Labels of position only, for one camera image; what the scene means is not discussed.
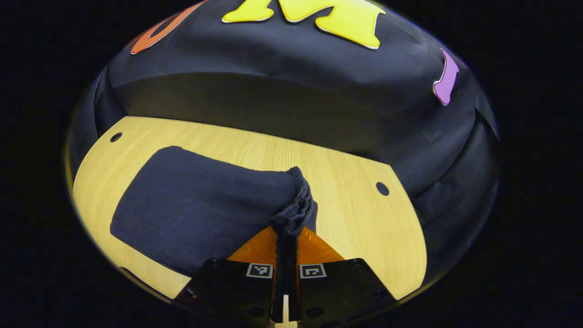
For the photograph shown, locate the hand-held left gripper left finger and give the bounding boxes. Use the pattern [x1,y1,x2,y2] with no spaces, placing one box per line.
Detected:
[175,225,277,327]

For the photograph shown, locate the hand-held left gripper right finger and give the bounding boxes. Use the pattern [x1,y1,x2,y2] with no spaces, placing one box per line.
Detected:
[298,226,397,327]

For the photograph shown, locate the dark grey jeans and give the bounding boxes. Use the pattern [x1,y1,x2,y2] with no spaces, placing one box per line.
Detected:
[110,146,318,279]

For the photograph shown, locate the black backdrop cloth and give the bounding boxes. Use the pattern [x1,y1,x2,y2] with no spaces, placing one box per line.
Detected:
[68,0,500,278]

